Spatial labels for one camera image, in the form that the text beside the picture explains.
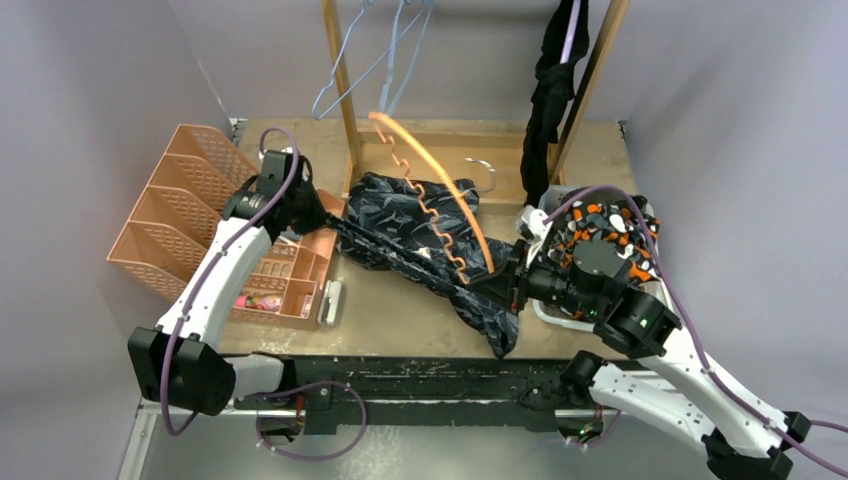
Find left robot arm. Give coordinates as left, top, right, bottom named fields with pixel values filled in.
left=127, top=147, right=323, bottom=421

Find grey camouflage shorts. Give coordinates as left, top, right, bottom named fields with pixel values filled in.
left=326, top=172, right=519, bottom=358

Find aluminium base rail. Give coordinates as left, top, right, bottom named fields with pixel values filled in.
left=168, top=352, right=677, bottom=435

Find wooden clothes rack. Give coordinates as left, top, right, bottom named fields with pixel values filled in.
left=322, top=1, right=630, bottom=214

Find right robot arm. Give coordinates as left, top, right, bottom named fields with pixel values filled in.
left=469, top=207, right=811, bottom=479

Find blue wire hanger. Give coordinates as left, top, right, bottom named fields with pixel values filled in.
left=312, top=0, right=434, bottom=120

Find white stapler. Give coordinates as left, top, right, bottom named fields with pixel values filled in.
left=318, top=280, right=344, bottom=328

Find peach plastic file organizer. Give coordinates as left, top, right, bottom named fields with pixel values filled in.
left=108, top=124, right=337, bottom=330

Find orange hanger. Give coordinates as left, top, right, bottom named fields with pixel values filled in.
left=367, top=111, right=498, bottom=286

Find black garment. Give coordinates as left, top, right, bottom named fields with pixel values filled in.
left=520, top=0, right=590, bottom=206

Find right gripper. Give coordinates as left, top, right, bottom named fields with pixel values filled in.
left=468, top=241, right=606, bottom=317

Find orange camouflage shorts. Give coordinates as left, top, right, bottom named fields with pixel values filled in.
left=543, top=195, right=660, bottom=285

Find purple hanger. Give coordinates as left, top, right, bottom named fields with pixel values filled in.
left=559, top=0, right=581, bottom=64

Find white plastic basket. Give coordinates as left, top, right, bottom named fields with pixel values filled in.
left=534, top=186, right=668, bottom=331

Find staples box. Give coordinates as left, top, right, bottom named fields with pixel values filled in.
left=300, top=295, right=314, bottom=318

